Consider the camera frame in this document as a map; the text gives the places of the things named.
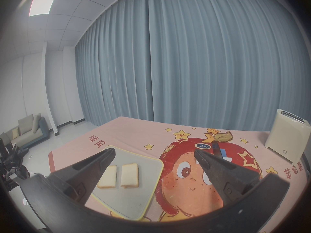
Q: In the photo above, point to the grey cushion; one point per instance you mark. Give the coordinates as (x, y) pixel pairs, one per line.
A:
(36, 123)

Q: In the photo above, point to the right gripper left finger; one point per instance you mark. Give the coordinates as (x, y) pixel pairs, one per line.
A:
(87, 176)

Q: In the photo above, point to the slice of bread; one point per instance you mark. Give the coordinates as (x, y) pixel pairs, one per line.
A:
(108, 178)
(130, 175)

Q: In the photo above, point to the cream toaster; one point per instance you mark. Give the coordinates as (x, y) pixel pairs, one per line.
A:
(286, 136)

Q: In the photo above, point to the blue curtain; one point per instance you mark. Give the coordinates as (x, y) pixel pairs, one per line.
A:
(116, 69)
(218, 64)

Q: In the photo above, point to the cutting board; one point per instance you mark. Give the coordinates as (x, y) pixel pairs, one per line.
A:
(142, 193)

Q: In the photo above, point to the black equipment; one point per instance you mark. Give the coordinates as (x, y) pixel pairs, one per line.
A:
(11, 165)

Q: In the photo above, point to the yellow cushion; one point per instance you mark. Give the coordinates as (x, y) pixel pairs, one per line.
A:
(15, 132)

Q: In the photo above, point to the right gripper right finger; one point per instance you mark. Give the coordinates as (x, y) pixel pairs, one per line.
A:
(226, 178)

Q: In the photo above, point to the grey sofa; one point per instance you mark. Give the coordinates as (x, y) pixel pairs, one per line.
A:
(26, 137)

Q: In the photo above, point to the ceiling light panel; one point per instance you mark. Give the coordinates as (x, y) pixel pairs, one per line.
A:
(42, 5)

